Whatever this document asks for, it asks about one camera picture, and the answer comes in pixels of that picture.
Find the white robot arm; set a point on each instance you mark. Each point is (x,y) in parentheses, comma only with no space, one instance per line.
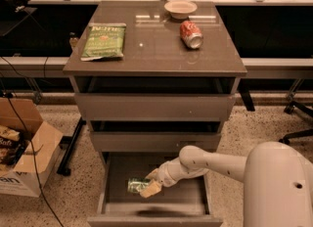
(278,181)

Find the white paper bowl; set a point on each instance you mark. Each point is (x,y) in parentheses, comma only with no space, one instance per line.
(180,9)

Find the grey top drawer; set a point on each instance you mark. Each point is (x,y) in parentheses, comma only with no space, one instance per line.
(154,107)

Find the grey drawer cabinet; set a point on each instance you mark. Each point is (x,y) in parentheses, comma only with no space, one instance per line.
(155,59)

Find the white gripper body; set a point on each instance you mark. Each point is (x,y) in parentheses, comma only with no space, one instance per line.
(166,175)

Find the grey bottom drawer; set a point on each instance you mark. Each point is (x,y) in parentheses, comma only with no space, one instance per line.
(185,204)

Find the green soda can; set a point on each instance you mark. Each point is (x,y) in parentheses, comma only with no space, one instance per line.
(136,185)

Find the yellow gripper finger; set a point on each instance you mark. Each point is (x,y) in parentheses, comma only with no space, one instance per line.
(151,189)
(152,175)

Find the red soda can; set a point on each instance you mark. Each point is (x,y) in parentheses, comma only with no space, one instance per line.
(191,35)

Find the cardboard box with snacks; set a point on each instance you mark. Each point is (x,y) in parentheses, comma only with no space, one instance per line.
(34,167)

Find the black table leg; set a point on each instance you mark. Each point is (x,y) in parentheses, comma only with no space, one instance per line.
(68,144)

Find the grey middle drawer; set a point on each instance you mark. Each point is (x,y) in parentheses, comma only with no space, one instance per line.
(154,136)

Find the green chip bag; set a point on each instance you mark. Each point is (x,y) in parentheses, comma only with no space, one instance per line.
(104,40)

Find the grey drawer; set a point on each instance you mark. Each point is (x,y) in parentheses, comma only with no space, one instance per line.
(154,136)
(154,107)
(185,204)

